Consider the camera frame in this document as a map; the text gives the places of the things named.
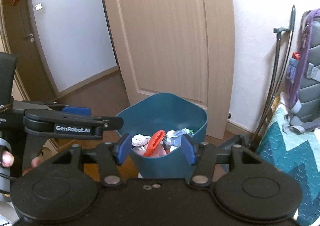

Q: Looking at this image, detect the teal plastic trash bin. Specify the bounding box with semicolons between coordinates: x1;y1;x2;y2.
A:
117;93;208;179

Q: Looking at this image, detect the person's left hand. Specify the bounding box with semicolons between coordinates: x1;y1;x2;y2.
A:
0;149;45;176

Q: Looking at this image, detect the dark brown hallway door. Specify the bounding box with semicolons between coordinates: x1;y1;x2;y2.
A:
3;0;56;101

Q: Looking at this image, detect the teal cream zigzag quilt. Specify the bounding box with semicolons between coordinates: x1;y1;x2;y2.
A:
256;104;319;225

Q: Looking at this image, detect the light wooden door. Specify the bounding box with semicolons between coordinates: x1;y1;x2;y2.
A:
104;0;235;139

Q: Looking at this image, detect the purple grey backpack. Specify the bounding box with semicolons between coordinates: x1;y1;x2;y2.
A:
283;9;319;134

